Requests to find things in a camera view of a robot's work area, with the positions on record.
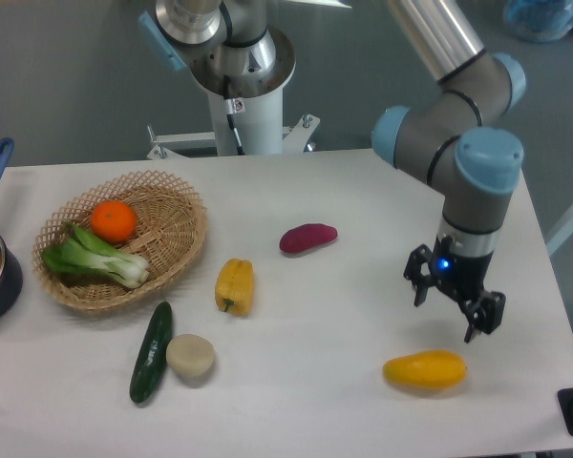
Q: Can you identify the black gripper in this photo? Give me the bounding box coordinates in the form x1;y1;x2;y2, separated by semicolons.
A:
403;237;506;344

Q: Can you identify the yellow mango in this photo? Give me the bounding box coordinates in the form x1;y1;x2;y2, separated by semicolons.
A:
382;349;468;390

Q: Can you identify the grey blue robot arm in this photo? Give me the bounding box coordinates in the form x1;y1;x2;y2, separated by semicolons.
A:
138;1;526;337

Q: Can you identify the purple sweet potato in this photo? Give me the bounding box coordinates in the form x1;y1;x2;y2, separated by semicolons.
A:
279;223;338;255

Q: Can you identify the yellow bell pepper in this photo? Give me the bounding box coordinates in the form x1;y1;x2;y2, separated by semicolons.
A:
215;259;255;317

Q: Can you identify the beige round potato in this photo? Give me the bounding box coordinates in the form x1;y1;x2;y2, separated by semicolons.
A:
166;334;215;379

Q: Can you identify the blue plastic bag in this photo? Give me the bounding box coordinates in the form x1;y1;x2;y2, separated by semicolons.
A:
502;0;573;43

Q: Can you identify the woven wicker basket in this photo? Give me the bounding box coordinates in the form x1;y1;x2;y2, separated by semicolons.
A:
32;170;207;313

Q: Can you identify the green cucumber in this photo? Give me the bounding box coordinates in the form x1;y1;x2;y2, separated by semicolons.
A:
129;302;174;405

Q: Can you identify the orange tangerine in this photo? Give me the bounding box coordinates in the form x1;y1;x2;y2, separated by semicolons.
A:
90;200;137;244

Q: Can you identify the green bok choy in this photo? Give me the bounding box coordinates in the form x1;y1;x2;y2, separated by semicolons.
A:
41;222;150;289

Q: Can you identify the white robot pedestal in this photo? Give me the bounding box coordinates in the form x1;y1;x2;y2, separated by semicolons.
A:
146;26;324;160

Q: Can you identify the black cable on pedestal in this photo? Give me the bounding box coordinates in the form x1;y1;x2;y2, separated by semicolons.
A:
221;74;246;156

